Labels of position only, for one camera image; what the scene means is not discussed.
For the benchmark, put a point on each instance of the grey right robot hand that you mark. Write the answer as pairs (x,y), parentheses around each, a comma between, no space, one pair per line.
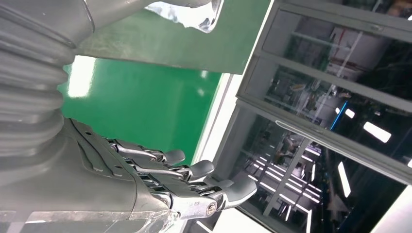
(96,186)

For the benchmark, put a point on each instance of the white electronic scale steel tray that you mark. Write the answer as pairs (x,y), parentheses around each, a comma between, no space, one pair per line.
(193,14)

